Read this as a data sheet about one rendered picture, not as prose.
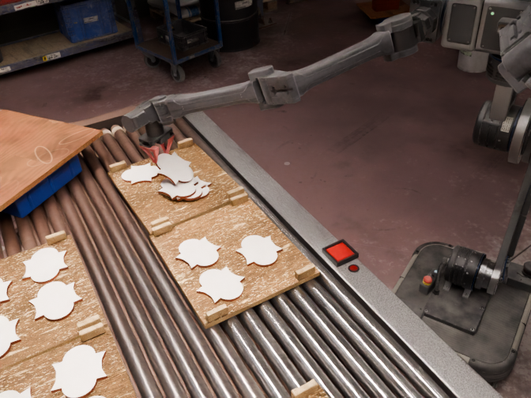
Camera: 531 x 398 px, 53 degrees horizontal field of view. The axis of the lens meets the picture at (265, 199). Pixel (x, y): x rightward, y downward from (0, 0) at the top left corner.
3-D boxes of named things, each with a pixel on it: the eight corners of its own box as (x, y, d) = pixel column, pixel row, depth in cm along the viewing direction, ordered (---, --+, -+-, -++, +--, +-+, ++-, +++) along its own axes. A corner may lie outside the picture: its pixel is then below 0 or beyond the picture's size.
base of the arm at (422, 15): (436, 42, 154) (442, 0, 147) (427, 51, 149) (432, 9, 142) (408, 37, 158) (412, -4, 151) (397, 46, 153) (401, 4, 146)
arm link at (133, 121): (178, 119, 165) (167, 94, 161) (152, 137, 157) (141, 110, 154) (155, 122, 172) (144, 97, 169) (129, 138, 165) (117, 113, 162)
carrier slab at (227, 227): (249, 200, 176) (249, 197, 175) (319, 275, 147) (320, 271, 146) (149, 239, 163) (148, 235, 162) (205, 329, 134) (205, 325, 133)
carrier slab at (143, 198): (194, 145, 206) (194, 141, 205) (248, 197, 178) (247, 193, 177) (107, 175, 192) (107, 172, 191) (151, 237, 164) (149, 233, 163)
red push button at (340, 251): (342, 245, 157) (342, 242, 156) (354, 257, 153) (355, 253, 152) (325, 253, 155) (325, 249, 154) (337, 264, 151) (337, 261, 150)
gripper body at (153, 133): (174, 132, 175) (170, 112, 171) (154, 147, 169) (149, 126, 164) (158, 128, 178) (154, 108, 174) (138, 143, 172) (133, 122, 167)
